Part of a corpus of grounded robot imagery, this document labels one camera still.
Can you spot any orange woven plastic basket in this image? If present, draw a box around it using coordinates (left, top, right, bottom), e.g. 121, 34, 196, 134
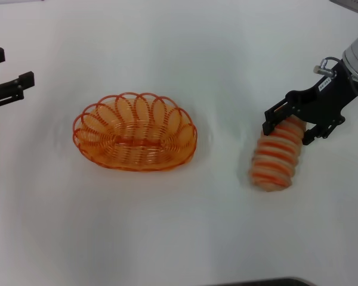
72, 92, 197, 172

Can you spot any dark robot chest edge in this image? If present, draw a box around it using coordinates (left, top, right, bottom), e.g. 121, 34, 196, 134
208, 276, 317, 286

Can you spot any orange white striped toy bread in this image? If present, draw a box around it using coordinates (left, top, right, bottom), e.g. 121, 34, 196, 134
247, 116, 307, 193

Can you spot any ribbed silver right gripper plug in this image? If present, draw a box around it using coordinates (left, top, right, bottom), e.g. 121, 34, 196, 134
313, 58, 337, 76

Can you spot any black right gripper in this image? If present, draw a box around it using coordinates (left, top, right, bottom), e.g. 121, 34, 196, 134
263, 59, 358, 146

